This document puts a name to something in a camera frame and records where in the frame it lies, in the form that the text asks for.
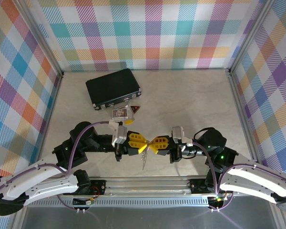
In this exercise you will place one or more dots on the black red triangle tag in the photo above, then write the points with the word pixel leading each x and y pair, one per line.
pixel 134 109

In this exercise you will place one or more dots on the green power connector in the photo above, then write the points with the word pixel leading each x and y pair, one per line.
pixel 90 202
pixel 219 198

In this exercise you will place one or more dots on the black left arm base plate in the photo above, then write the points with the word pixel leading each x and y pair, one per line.
pixel 99 187

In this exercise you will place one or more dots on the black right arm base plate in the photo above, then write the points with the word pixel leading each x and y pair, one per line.
pixel 196 186

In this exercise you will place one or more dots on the black briefcase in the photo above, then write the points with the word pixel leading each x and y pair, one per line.
pixel 112 88

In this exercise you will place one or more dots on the aluminium side rail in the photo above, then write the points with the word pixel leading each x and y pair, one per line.
pixel 242 112
pixel 54 100

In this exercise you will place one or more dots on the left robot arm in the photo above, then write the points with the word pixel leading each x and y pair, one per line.
pixel 38 188

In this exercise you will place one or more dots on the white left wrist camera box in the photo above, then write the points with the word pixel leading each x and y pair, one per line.
pixel 120 136

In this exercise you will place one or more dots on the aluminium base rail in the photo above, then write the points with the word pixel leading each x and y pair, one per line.
pixel 145 187

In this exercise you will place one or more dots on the aluminium corner post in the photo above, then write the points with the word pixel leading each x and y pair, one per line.
pixel 249 35
pixel 41 38

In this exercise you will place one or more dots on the key with yellow tag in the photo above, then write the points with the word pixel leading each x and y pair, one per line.
pixel 128 122

